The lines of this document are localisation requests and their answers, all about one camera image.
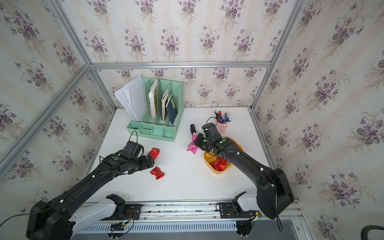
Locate black stapler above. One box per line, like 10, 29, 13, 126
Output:
190, 124, 197, 135

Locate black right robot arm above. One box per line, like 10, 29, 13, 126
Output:
194, 134, 294, 220

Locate white paper stack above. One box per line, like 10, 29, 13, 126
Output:
114, 75, 147, 122

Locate pink pen cup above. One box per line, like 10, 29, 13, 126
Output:
216, 122, 228, 134

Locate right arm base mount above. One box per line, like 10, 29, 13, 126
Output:
216, 191, 261, 219

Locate mint green desk organizer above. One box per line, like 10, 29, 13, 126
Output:
127, 80, 184, 142

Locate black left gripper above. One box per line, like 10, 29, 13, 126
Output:
127, 153, 156, 176

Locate dark blue booklet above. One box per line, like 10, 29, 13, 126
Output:
166, 95, 178, 125

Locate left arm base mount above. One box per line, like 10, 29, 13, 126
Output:
103, 194, 142, 221

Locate pens in cup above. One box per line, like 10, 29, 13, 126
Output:
214, 111, 232, 124

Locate yellow tea bag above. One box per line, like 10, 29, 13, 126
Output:
205, 153, 216, 159

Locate beige notebook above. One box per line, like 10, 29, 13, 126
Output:
161, 90, 169, 121

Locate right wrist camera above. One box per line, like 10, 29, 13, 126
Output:
202, 123, 219, 138

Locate pink tea bag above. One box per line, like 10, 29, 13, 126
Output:
187, 133, 198, 155

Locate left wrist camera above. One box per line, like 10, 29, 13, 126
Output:
123, 141, 144, 158

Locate cream book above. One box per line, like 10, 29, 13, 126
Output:
148, 79, 159, 121

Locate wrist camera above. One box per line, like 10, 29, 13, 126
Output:
123, 141, 144, 158
202, 123, 219, 138

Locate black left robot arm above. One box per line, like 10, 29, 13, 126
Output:
26, 154, 154, 240

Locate yellow storage tray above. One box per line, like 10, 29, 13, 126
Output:
204, 152, 233, 174

